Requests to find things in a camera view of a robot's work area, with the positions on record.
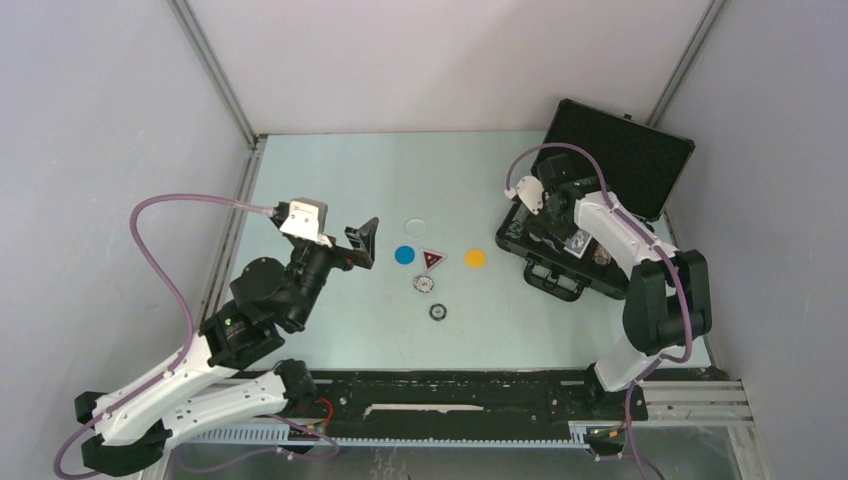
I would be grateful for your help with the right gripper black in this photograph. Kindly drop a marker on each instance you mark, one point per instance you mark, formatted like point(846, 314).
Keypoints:
point(546, 203)

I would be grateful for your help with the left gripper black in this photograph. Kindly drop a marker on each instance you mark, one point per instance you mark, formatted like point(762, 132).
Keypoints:
point(364, 240)

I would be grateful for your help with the clear round dealer button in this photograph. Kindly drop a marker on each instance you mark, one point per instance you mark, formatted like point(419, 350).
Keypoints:
point(416, 228)

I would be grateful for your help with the red black triangle button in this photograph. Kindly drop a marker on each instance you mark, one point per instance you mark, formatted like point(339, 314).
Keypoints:
point(432, 259)

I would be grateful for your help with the blue playing card deck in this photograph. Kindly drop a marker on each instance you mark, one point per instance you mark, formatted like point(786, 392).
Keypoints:
point(578, 243)

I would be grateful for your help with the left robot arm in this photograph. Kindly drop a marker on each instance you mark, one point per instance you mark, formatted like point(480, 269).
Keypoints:
point(135, 426)

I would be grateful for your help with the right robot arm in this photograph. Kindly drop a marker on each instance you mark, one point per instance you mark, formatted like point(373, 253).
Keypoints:
point(667, 303)

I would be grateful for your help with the black poker set case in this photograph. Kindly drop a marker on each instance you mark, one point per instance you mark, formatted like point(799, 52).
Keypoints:
point(589, 151)

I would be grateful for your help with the blue round button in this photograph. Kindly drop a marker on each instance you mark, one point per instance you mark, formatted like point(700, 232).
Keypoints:
point(405, 255)

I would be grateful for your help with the green blue chip stack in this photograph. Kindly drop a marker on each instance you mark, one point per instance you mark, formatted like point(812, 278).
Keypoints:
point(515, 227)

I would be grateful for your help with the white grey poker chip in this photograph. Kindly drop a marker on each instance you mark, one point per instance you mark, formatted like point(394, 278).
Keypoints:
point(423, 284)

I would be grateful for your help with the purple orange chip stack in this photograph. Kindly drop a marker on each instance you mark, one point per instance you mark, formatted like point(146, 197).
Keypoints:
point(601, 256)

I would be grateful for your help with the black poker chip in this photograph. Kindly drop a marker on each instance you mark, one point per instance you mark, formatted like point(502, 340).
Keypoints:
point(438, 312)

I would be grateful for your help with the yellow round button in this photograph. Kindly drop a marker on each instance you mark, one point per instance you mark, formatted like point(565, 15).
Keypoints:
point(475, 258)

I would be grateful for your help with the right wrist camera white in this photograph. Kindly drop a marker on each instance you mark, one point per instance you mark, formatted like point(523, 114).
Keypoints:
point(529, 192)

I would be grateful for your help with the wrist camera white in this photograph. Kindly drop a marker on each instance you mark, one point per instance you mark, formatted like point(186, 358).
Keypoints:
point(303, 218)
point(529, 192)

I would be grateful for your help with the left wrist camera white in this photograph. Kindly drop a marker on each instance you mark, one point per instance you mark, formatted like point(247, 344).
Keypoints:
point(303, 218)

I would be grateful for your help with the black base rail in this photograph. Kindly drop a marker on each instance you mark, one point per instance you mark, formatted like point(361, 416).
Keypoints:
point(514, 407)

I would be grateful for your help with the right aluminium frame post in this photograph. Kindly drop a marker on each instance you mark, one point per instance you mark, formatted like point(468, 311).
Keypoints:
point(709, 20)

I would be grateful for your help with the aluminium frame post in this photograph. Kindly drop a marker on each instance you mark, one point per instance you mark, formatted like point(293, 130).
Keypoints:
point(204, 52)
point(709, 20)

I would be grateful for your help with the left aluminium frame post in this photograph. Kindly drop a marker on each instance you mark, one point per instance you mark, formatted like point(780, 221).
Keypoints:
point(204, 52)

